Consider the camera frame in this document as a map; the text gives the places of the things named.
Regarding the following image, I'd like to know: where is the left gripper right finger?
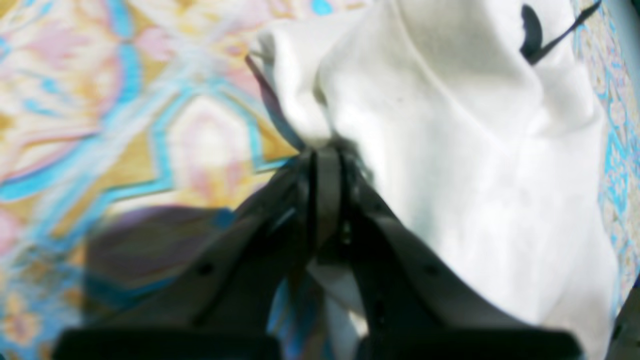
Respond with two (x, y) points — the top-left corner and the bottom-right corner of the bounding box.
(315, 147), (583, 360)

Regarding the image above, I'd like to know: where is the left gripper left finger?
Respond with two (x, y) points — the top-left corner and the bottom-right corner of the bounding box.
(52, 150), (318, 360)

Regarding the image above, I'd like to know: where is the patterned tablecloth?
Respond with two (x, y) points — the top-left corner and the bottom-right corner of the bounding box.
(1, 0), (639, 360)

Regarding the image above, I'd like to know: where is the white printed T-shirt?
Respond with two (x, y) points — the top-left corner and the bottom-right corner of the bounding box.
(249, 0), (618, 360)

